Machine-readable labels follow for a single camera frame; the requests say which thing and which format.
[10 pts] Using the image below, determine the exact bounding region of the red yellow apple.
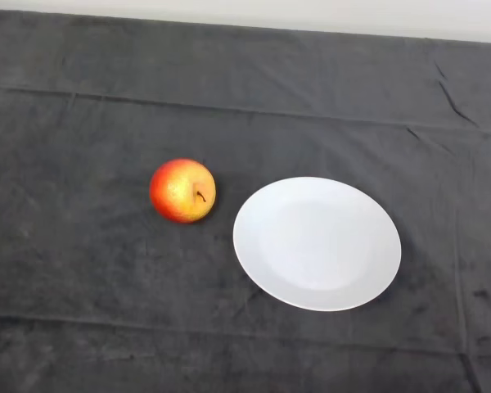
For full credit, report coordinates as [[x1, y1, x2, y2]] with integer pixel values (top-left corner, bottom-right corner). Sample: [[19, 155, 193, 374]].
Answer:
[[148, 158, 217, 224]]

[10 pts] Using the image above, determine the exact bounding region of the white round plate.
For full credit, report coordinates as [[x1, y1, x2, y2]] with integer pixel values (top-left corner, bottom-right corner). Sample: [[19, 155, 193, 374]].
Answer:
[[232, 176, 403, 313]]

